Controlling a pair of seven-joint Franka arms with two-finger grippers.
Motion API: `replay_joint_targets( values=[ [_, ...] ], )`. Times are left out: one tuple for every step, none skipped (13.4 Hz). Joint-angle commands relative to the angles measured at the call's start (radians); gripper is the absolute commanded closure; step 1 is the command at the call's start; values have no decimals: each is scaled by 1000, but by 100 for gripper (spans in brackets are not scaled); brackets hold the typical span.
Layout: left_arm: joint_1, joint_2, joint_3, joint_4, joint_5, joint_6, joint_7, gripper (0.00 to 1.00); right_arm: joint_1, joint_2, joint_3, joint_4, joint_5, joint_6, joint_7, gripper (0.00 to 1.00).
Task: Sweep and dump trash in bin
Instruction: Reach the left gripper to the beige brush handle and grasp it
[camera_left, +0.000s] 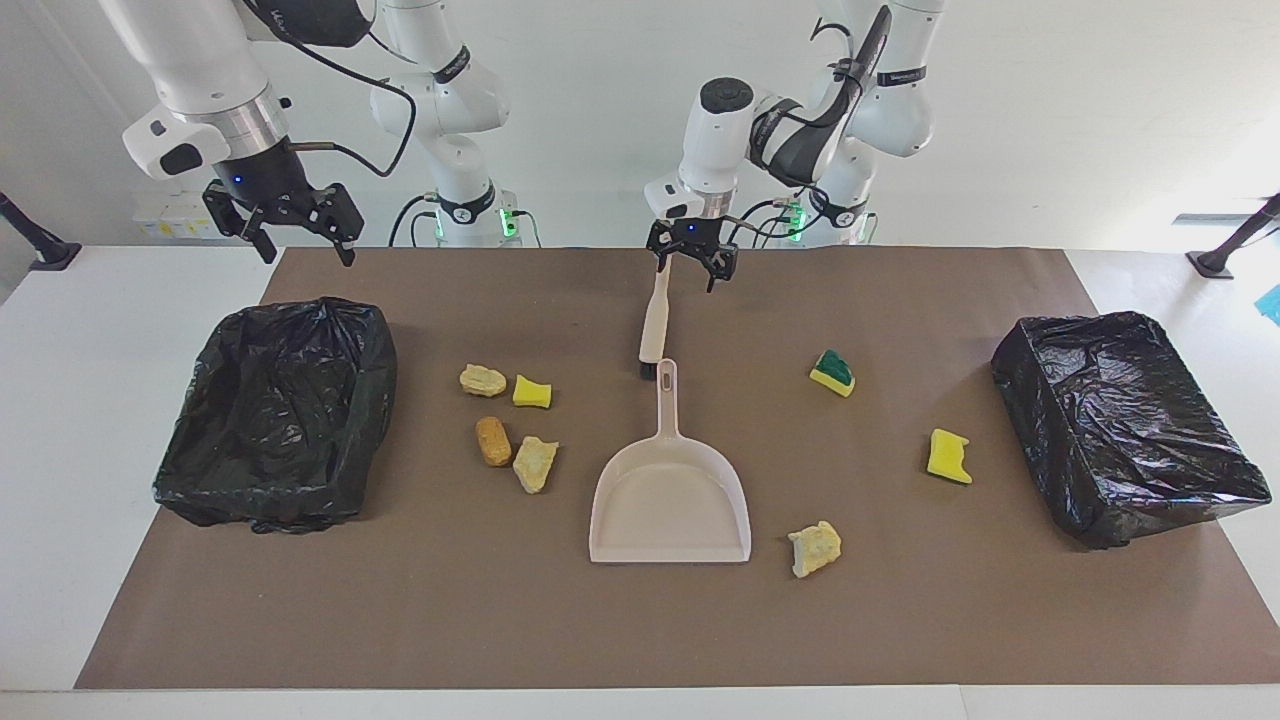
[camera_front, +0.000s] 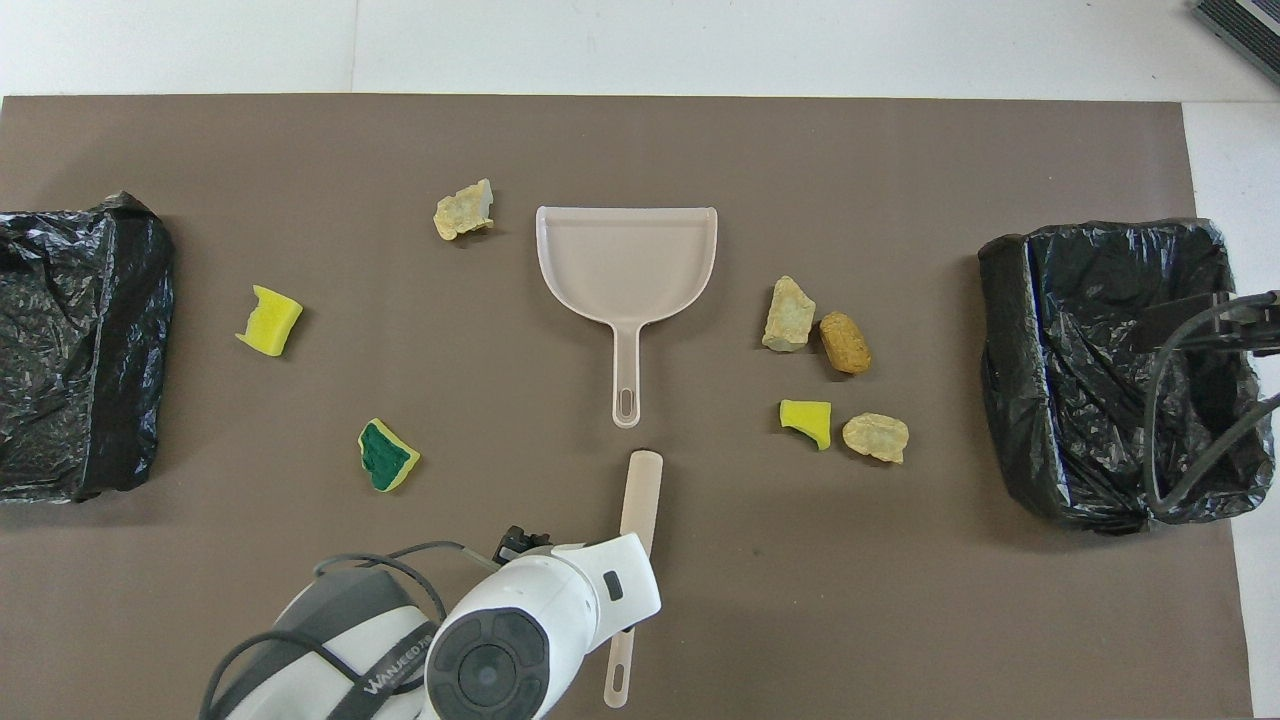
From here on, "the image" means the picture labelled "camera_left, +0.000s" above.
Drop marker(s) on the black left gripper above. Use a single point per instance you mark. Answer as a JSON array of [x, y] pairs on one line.
[[690, 235]]

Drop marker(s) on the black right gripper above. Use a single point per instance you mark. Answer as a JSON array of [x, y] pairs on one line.
[[262, 180]]

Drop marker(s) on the beige hand brush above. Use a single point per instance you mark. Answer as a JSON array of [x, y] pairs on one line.
[[655, 320]]

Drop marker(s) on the green and yellow sponge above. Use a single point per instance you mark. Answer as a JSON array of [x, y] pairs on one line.
[[833, 373]]

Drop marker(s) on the beige plastic dustpan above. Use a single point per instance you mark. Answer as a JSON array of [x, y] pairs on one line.
[[670, 500]]

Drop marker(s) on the pale beige foam chunk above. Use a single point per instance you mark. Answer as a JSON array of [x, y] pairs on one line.
[[535, 465], [482, 381], [815, 549]]

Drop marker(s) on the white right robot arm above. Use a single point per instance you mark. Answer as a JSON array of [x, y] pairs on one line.
[[200, 60]]

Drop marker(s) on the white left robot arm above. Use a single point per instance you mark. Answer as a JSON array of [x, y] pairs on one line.
[[720, 130]]

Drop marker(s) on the black bag lined bin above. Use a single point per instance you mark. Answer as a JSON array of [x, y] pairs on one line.
[[280, 420], [1120, 420]]

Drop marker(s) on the small yellow sponge piece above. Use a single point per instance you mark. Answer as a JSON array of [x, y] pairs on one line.
[[532, 392]]

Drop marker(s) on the black stand foot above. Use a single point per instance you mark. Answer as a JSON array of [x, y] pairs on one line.
[[1215, 262], [45, 252]]

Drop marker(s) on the brown foam chunk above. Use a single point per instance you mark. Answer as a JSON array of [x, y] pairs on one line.
[[493, 442]]

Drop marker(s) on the brown table mat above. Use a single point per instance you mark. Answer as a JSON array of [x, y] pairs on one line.
[[600, 620]]

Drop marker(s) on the cyan object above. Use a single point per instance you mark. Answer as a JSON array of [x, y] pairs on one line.
[[1270, 305]]

